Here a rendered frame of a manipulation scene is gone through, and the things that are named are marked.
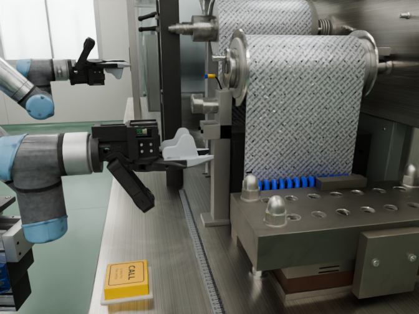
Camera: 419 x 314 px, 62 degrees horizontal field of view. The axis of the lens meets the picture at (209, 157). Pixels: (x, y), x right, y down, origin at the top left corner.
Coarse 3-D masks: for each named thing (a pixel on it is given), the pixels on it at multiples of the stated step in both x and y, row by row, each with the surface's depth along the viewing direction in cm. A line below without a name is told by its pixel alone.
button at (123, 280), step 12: (108, 264) 61; (120, 264) 61; (132, 264) 61; (144, 264) 61; (108, 276) 58; (120, 276) 58; (132, 276) 58; (144, 276) 58; (108, 288) 55; (120, 288) 56; (132, 288) 56; (144, 288) 56
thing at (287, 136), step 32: (256, 96) 64; (288, 96) 65; (320, 96) 67; (352, 96) 68; (256, 128) 66; (288, 128) 67; (320, 128) 69; (352, 128) 70; (256, 160) 68; (288, 160) 69; (320, 160) 71; (352, 160) 72
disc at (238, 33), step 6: (240, 30) 64; (234, 36) 68; (240, 36) 64; (246, 42) 62; (246, 48) 61; (246, 54) 61; (246, 60) 61; (246, 66) 61; (246, 72) 62; (246, 78) 62; (246, 84) 62; (246, 90) 63; (240, 96) 66; (234, 102) 71; (240, 102) 67
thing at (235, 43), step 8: (232, 40) 68; (360, 40) 69; (232, 48) 69; (240, 48) 63; (240, 56) 64; (368, 56) 67; (240, 64) 64; (368, 64) 67; (240, 72) 64; (368, 72) 68; (240, 80) 65; (232, 88) 71; (240, 88) 65
